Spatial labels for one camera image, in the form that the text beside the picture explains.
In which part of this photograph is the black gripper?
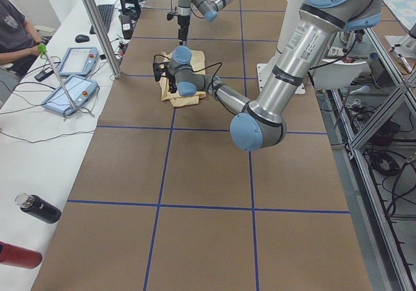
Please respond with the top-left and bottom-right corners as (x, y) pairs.
(166, 72), (177, 93)
(177, 16), (189, 45)

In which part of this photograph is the black computer mouse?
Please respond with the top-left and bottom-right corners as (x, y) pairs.
(75, 34), (90, 43)

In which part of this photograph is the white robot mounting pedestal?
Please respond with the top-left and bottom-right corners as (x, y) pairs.
(257, 0), (303, 91)

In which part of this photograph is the aluminium frame post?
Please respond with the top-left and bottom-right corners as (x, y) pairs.
(81, 0), (121, 79)

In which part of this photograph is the lower teach pendant tablet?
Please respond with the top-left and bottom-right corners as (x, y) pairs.
(42, 75), (98, 117)

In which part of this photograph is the teach pendant tablet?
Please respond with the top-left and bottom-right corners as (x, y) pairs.
(42, 75), (98, 117)
(58, 47), (99, 77)

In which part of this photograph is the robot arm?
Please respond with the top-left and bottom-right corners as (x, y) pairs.
(173, 0), (233, 45)
(154, 0), (382, 151)

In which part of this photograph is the black keyboard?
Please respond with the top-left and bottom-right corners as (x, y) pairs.
(97, 4), (114, 32)

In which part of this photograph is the red water bottle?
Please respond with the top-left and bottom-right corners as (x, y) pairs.
(1, 242), (42, 269)

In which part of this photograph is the black phone on desk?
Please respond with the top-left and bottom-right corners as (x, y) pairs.
(34, 68), (54, 82)

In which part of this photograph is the metal rod with green tip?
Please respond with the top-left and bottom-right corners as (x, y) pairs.
(38, 44), (92, 114)

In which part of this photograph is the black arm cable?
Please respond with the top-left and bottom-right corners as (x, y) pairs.
(153, 53), (225, 94)

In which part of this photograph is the black box with label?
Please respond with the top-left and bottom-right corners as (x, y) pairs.
(119, 14), (134, 40)

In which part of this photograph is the seated person in grey shirt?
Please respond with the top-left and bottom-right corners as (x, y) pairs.
(1, 0), (46, 77)

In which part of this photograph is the cream long-sleeve printed shirt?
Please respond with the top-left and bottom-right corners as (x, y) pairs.
(153, 45), (207, 107)

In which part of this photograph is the upper teach pendant tablet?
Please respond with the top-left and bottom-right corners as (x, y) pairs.
(58, 47), (99, 77)

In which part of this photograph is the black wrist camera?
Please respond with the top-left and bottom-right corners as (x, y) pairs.
(152, 62), (169, 82)

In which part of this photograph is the black water bottle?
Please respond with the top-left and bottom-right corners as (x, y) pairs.
(15, 193), (61, 224)

